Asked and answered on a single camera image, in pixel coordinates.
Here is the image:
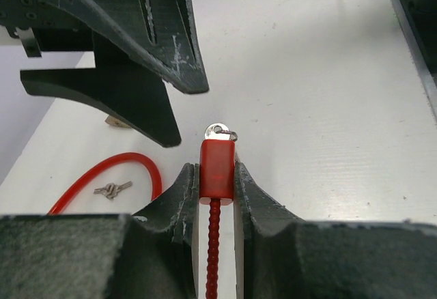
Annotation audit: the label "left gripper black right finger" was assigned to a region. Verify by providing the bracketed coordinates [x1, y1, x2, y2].
[234, 163, 436, 298]

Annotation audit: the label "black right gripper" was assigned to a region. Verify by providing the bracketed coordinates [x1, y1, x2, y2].
[1, 0, 209, 147]

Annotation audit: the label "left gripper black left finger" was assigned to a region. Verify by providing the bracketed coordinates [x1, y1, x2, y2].
[1, 163, 199, 298]

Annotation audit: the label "large brass padlock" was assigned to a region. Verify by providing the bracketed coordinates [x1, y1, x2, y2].
[104, 115, 131, 129]

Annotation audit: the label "cable lock keys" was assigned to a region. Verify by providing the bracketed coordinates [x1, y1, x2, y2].
[93, 181, 133, 200]

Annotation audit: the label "small red padlock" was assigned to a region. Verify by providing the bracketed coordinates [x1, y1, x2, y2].
[199, 139, 236, 205]

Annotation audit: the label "small red padlock keys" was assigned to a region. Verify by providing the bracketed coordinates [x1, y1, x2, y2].
[204, 123, 238, 141]

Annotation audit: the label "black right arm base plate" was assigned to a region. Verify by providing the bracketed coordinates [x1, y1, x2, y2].
[400, 0, 436, 74]

